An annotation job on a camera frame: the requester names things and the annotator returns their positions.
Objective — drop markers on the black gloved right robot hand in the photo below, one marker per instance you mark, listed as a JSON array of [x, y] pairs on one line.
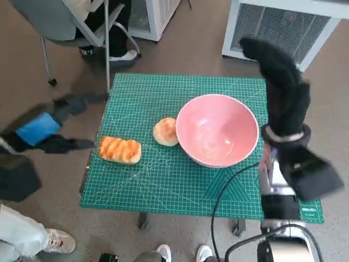
[[286, 95]]

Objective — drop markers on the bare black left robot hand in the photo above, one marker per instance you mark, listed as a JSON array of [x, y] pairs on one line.
[[38, 129]]

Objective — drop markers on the pink bowl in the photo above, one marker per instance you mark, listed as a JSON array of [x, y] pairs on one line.
[[218, 128]]

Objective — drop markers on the long striped toy bread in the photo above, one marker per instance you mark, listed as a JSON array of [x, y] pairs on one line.
[[120, 150]]

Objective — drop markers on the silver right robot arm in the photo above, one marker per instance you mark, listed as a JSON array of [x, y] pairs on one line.
[[275, 174]]

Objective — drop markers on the round toy bread bun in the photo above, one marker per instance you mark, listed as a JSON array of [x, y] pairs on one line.
[[163, 133]]

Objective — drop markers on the large white grille unit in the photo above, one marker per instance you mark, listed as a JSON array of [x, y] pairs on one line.
[[278, 27]]

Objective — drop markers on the person in light trousers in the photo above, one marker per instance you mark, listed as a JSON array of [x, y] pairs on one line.
[[19, 232]]

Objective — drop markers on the grey office chair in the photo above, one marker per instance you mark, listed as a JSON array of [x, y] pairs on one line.
[[46, 19]]

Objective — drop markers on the seated person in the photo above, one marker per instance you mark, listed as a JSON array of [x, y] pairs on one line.
[[117, 32]]

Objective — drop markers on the green cutting mat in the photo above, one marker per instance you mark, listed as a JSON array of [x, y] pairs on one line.
[[163, 185]]

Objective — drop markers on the table leg with caster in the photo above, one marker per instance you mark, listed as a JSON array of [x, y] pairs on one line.
[[239, 226], [142, 220]]

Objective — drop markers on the small white grille unit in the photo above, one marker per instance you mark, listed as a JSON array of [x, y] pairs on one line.
[[158, 16]]

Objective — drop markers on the white shoe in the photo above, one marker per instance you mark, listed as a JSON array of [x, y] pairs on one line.
[[164, 252], [204, 252]]

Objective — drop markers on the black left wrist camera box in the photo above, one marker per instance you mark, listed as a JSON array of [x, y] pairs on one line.
[[16, 177]]

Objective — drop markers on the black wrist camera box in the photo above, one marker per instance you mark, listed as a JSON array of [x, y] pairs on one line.
[[16, 177], [313, 177]]

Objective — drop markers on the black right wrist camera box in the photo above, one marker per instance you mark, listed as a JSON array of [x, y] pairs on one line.
[[313, 177]]

